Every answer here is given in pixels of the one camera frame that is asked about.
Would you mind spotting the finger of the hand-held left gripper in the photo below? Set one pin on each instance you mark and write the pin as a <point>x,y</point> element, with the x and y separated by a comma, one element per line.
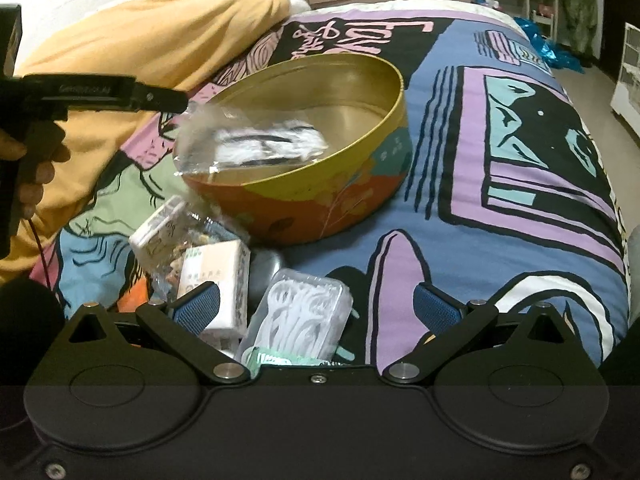
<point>160,99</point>

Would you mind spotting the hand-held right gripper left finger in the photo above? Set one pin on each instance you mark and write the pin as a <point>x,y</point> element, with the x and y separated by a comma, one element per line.
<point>196,307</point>

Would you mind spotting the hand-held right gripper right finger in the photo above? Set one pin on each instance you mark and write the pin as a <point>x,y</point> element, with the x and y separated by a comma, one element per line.
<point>436,307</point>

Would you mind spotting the clear bag of snacks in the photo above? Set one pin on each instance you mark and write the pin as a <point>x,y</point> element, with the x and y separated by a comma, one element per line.
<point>215,232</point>

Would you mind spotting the pale yellow tissue pack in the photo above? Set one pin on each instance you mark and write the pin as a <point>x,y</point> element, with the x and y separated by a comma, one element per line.
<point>155,230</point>

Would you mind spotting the clear box of floss picks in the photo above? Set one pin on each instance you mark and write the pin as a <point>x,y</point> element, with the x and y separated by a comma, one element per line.
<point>300,310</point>

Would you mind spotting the clear bag with black-white item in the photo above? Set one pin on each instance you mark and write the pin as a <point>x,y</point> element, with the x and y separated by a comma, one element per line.
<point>280,140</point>

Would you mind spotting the round colourful metal tin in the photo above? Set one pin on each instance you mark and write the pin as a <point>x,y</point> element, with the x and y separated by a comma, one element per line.
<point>350,200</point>

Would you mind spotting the person's left hand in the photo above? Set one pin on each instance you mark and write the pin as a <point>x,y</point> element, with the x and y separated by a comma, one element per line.
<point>35,185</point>

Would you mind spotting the yellow blanket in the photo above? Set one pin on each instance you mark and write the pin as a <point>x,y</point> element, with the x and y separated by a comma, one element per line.
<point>125,50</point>

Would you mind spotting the colourful printed blanket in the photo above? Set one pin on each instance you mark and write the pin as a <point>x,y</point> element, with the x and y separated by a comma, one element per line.
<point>500,240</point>

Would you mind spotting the blue plastic bag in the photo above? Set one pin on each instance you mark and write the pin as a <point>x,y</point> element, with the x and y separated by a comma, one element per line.
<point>545,50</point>

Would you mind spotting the green jacket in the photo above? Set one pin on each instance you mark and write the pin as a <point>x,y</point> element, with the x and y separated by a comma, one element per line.
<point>580,5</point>

